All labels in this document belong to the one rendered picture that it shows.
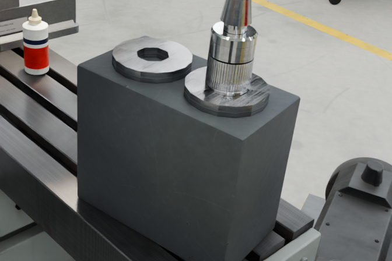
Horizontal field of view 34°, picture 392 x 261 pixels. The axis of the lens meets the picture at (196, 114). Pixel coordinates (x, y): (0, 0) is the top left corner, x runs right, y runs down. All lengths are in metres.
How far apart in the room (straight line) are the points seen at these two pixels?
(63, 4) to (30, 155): 0.41
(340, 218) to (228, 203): 0.73
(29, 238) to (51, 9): 0.42
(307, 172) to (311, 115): 0.45
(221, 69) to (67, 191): 0.29
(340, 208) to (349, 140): 1.41
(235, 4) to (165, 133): 0.15
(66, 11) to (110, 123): 0.55
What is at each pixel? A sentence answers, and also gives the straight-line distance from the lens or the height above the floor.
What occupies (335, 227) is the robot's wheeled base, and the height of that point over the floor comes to 0.59.
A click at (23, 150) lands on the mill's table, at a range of 0.91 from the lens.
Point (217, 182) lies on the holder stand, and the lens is 0.65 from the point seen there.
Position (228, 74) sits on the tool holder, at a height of 1.13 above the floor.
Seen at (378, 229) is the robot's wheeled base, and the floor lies 0.59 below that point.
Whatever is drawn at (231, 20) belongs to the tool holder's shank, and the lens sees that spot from 0.62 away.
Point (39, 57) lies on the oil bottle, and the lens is 1.08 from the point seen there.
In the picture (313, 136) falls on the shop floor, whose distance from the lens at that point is 2.75.
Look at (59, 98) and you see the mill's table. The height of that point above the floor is 0.90.
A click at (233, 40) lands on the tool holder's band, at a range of 0.62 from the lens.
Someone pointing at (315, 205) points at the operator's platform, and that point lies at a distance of 1.70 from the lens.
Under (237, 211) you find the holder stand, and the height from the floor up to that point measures 1.00.
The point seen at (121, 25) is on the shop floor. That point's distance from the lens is 3.58.
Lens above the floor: 1.42
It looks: 31 degrees down
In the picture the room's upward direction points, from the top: 6 degrees clockwise
